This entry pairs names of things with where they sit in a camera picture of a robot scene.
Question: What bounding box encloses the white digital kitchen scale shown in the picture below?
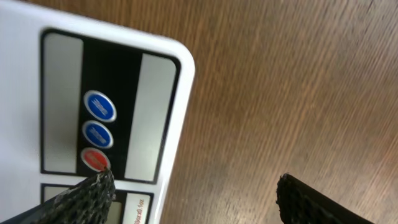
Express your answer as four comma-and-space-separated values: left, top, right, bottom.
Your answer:
1, 1, 195, 223

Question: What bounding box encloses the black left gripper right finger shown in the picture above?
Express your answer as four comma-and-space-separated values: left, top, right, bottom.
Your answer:
276, 173, 373, 224

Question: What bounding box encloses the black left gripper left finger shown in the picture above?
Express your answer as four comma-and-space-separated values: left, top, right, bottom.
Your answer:
1, 169, 116, 224

